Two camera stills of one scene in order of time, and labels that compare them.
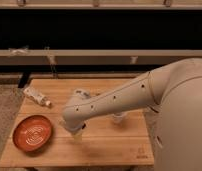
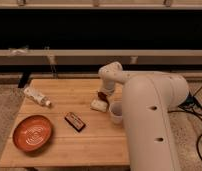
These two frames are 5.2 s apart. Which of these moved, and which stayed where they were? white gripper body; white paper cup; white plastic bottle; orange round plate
Moved: white gripper body
Stayed: orange round plate; white paper cup; white plastic bottle
